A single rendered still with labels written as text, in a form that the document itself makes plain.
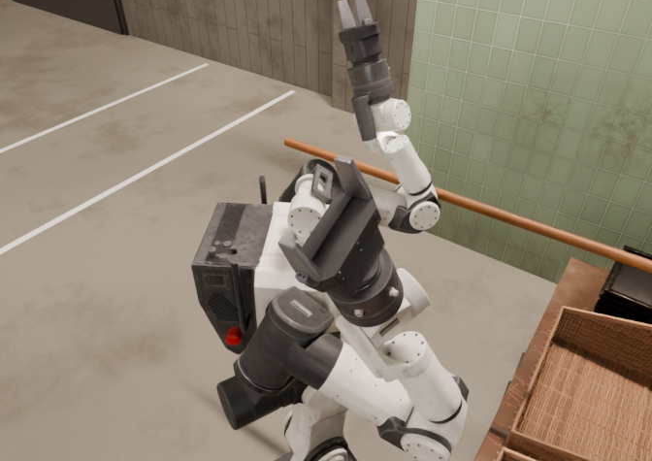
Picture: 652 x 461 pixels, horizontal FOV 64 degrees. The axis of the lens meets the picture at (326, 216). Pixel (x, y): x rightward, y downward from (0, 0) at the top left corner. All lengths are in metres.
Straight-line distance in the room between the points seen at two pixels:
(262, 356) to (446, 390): 0.29
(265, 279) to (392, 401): 0.30
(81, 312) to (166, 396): 0.75
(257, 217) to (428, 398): 0.50
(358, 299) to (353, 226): 0.09
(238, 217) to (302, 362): 0.36
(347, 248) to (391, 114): 0.63
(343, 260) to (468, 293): 2.42
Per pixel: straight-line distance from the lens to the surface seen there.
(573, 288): 2.27
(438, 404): 0.82
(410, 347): 0.77
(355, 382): 0.87
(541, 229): 1.46
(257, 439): 2.36
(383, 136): 1.25
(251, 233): 1.03
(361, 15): 1.13
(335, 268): 0.54
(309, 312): 0.87
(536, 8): 2.56
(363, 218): 0.56
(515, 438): 1.60
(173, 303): 2.91
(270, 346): 0.86
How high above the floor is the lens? 2.05
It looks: 38 degrees down
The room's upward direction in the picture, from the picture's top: straight up
